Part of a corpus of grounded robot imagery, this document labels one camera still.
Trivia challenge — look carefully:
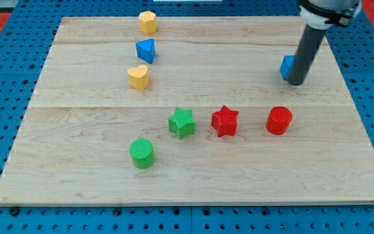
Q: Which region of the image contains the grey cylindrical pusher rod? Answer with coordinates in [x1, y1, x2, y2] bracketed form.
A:
[286, 24, 327, 86]

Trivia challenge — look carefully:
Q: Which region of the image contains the blue triangle block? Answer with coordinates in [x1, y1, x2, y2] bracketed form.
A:
[135, 38, 155, 64]

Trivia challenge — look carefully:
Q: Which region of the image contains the yellow heart block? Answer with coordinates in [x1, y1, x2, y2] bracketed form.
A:
[127, 64, 149, 90]

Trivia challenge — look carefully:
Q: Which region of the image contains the blue cube block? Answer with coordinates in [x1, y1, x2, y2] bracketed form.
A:
[279, 55, 295, 81]

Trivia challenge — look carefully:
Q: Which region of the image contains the red cylinder block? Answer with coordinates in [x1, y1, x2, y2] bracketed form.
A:
[266, 106, 293, 135]

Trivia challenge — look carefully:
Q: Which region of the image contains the red star block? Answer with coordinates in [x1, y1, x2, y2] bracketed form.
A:
[211, 105, 239, 137]

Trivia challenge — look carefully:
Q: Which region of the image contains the green star block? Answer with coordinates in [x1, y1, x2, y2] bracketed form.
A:
[168, 107, 195, 140]

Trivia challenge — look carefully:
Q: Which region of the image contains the yellow hexagon block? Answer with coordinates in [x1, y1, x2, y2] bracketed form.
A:
[138, 11, 157, 34]

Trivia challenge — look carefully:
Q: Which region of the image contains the wooden board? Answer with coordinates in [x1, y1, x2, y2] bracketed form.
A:
[0, 16, 374, 207]

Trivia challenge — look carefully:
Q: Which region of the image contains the green cylinder block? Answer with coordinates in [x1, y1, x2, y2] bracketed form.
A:
[129, 138, 155, 169]

